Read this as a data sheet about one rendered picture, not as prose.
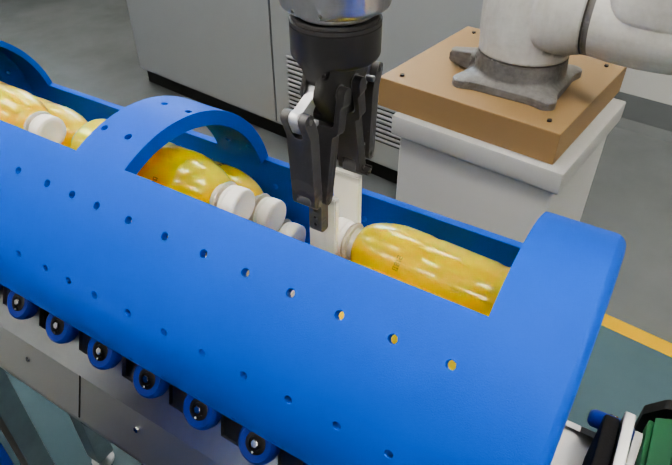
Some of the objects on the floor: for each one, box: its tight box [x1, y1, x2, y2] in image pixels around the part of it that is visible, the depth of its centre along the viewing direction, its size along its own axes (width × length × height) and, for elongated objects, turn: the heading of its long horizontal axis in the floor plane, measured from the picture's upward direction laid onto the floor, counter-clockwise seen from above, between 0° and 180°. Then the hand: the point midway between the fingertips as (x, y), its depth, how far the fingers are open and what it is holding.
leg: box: [0, 367, 55, 465], centre depth 133 cm, size 6×6×63 cm
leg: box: [69, 414, 115, 465], centre depth 142 cm, size 6×6×63 cm
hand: (336, 212), depth 59 cm, fingers closed on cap, 4 cm apart
